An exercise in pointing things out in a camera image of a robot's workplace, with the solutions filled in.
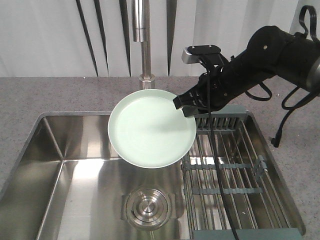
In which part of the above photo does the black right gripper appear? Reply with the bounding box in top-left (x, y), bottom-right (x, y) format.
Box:
top-left (173, 67), bottom-right (248, 118)

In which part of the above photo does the light green round plate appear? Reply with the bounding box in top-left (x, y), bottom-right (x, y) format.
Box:
top-left (107, 89), bottom-right (197, 169)

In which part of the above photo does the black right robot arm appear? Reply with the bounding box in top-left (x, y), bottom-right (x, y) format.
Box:
top-left (173, 25), bottom-right (320, 117)

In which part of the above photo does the green metal dish rack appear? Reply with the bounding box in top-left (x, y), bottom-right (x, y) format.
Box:
top-left (181, 105), bottom-right (306, 240)

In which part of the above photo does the chrome kitchen faucet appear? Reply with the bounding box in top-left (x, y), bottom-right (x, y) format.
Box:
top-left (131, 0), bottom-right (155, 90)

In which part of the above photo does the round metal sink drain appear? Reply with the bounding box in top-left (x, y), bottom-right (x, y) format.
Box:
top-left (121, 187), bottom-right (173, 232)

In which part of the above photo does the stainless steel sink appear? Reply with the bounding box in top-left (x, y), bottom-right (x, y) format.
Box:
top-left (0, 113), bottom-right (192, 240)

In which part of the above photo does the white pleated curtain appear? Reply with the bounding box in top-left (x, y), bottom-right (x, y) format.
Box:
top-left (0, 0), bottom-right (320, 77)

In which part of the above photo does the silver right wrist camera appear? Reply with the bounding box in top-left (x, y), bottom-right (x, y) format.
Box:
top-left (181, 45), bottom-right (221, 64)

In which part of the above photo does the black camera cable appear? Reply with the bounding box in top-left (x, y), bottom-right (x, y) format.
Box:
top-left (206, 5), bottom-right (320, 240)

